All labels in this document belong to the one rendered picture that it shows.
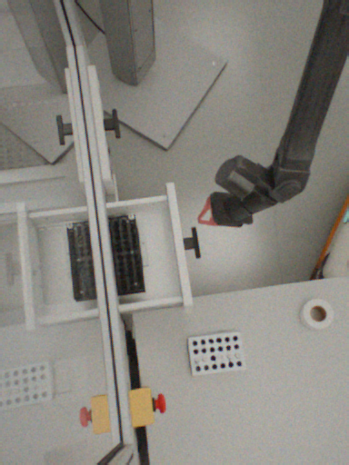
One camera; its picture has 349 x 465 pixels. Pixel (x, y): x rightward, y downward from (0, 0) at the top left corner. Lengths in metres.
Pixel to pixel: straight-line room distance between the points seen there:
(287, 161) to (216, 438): 0.67
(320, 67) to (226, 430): 0.83
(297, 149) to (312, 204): 1.30
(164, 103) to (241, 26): 0.48
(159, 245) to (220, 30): 1.42
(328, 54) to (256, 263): 1.38
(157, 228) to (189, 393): 0.39
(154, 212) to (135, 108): 1.05
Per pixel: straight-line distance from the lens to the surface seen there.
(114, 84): 2.49
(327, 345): 1.50
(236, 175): 1.14
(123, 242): 1.36
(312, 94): 1.04
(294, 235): 2.34
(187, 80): 2.50
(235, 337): 1.45
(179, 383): 1.45
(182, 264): 1.31
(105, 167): 1.39
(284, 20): 2.72
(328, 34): 0.99
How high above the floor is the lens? 2.21
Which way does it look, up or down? 75 degrees down
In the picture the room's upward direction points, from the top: 3 degrees clockwise
